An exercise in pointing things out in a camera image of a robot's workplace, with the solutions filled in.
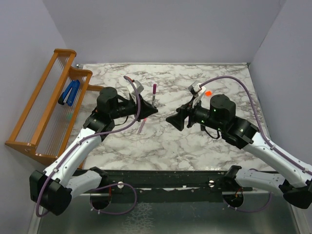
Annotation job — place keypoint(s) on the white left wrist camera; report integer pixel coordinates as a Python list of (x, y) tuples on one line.
[(139, 88)]

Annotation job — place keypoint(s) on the orange wooden rack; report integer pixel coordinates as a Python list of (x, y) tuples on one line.
[(42, 131)]

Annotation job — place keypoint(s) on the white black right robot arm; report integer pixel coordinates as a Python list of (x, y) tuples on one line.
[(292, 179)]

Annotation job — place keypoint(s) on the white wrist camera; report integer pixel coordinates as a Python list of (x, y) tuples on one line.
[(139, 88), (197, 91)]

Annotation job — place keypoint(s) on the pink highlighter pen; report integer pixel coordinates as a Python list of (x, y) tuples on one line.
[(141, 126)]

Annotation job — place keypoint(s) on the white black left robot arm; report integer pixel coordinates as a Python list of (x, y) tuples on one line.
[(55, 187)]

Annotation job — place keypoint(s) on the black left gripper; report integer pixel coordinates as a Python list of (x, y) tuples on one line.
[(146, 109)]

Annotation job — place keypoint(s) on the blue stapler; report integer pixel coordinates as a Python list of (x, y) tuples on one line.
[(69, 95)]

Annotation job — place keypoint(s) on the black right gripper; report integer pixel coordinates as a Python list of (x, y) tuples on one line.
[(178, 120)]

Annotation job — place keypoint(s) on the green object in rack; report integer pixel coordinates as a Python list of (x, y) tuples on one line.
[(68, 117)]

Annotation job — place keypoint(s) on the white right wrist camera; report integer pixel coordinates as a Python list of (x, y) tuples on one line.
[(197, 91)]

